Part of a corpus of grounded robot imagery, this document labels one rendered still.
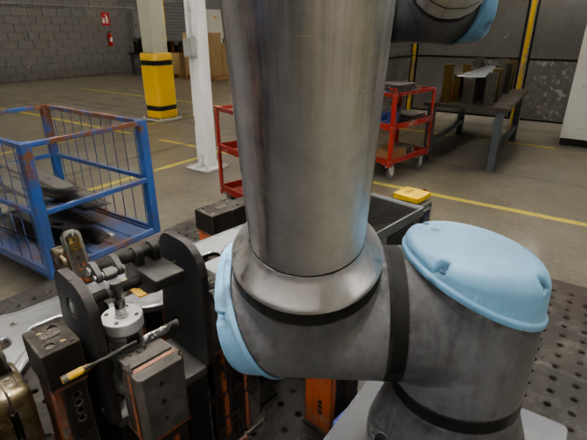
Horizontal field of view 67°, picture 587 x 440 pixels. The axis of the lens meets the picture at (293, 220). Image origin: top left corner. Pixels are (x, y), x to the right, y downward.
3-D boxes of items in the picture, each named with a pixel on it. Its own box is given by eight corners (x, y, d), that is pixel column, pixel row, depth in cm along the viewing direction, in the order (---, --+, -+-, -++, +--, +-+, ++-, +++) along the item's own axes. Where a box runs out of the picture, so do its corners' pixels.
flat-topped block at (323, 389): (330, 396, 103) (338, 219, 86) (358, 415, 98) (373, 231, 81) (301, 422, 97) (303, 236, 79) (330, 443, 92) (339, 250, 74)
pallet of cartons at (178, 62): (198, 76, 1474) (196, 51, 1444) (181, 78, 1411) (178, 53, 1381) (172, 74, 1531) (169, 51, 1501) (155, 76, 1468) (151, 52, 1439)
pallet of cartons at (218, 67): (231, 79, 1407) (229, 32, 1353) (215, 80, 1344) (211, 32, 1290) (203, 76, 1464) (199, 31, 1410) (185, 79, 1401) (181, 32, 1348)
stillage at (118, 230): (-34, 250, 323) (-78, 119, 286) (69, 215, 384) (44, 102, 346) (58, 302, 262) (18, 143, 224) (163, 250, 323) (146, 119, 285)
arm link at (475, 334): (553, 428, 35) (600, 280, 30) (382, 420, 36) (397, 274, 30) (498, 332, 46) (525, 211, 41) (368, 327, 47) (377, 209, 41)
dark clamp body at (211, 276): (220, 407, 101) (207, 258, 86) (259, 441, 93) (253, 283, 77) (180, 436, 94) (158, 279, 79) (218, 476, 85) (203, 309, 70)
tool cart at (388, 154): (393, 160, 542) (401, 77, 504) (426, 168, 512) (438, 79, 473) (350, 174, 492) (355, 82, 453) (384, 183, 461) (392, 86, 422)
